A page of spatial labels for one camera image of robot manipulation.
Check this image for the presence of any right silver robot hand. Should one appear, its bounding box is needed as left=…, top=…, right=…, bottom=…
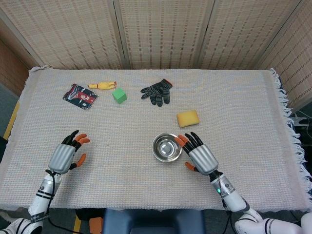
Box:
left=175, top=132, right=219, bottom=176

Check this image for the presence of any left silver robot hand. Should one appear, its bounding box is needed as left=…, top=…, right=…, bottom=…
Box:
left=48, top=130, right=91, bottom=175

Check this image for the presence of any black grey work glove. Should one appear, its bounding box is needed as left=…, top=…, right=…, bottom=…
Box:
left=140, top=78, right=174, bottom=107

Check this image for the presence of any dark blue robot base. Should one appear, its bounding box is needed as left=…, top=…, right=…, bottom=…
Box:
left=102, top=208, right=206, bottom=234

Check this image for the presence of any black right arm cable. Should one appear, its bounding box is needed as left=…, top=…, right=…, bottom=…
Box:
left=215, top=172, right=232, bottom=234

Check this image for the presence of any stainless steel bowl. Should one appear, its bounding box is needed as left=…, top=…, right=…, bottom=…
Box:
left=152, top=132, right=183, bottom=162

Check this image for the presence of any grey equipment beside table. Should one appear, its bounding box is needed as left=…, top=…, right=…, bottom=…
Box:
left=291, top=111, right=312, bottom=129

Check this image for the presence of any grey waffle-weave tablecloth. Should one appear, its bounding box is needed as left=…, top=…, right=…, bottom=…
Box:
left=0, top=67, right=309, bottom=213

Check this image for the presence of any green cube block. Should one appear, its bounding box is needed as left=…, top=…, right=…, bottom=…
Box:
left=112, top=88, right=128, bottom=104

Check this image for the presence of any black and red packet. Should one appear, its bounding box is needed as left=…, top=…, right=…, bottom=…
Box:
left=62, top=83, right=100, bottom=111

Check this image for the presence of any yellow rubber chicken toy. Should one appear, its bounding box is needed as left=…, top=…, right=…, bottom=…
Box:
left=87, top=81, right=118, bottom=91

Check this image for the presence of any yellow sponge with green pad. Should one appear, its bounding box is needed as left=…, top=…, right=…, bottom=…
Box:
left=176, top=109, right=200, bottom=129

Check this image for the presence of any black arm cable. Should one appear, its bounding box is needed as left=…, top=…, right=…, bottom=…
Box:
left=215, top=172, right=232, bottom=234
left=45, top=170, right=81, bottom=232

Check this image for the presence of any woven bamboo screen panel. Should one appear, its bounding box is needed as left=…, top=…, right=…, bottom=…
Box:
left=0, top=14, right=47, bottom=97
left=0, top=0, right=129, bottom=70
left=255, top=0, right=312, bottom=112
left=198, top=0, right=312, bottom=71
left=113, top=0, right=216, bottom=70

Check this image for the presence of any orange block under table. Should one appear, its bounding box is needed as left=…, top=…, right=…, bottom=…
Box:
left=89, top=217, right=104, bottom=231

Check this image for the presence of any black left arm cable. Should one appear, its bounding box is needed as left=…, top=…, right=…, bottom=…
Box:
left=45, top=170, right=81, bottom=232

